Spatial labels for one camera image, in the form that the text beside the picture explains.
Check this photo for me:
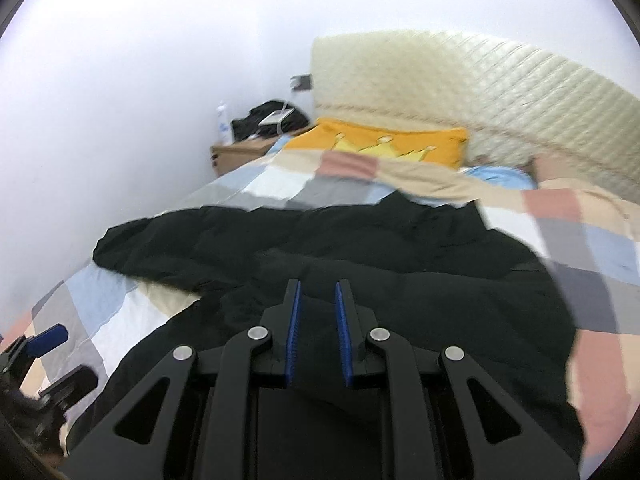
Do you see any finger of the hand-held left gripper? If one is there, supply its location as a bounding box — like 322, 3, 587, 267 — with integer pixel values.
35, 367, 99, 413
0, 324, 69, 373

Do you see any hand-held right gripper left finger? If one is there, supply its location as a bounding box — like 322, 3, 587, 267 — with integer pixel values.
57, 278, 303, 480

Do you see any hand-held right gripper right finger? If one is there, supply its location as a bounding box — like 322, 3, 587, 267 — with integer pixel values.
334, 280, 581, 480

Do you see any black padded jacket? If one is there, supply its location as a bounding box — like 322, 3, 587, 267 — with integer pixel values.
65, 191, 586, 480

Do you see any wooden nightstand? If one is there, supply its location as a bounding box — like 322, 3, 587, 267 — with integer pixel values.
210, 136, 281, 177

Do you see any yellow crown print pillow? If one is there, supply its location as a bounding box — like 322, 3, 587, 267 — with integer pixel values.
282, 117, 471, 170

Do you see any black bag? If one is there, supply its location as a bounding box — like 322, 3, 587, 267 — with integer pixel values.
231, 101, 311, 142

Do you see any white flat device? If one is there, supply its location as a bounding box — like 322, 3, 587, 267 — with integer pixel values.
259, 107, 293, 127

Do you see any white spray bottle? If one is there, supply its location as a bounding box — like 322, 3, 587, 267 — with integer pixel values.
215, 101, 234, 146

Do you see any light blue pillow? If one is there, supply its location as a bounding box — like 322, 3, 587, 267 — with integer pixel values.
460, 164, 536, 191

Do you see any grey floral pillow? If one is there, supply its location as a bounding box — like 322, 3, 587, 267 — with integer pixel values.
467, 152, 533, 171

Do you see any checkered duvet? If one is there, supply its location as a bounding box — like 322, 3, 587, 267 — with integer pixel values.
0, 130, 640, 476

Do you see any cream quilted headboard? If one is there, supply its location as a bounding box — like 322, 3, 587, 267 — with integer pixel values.
310, 30, 640, 186

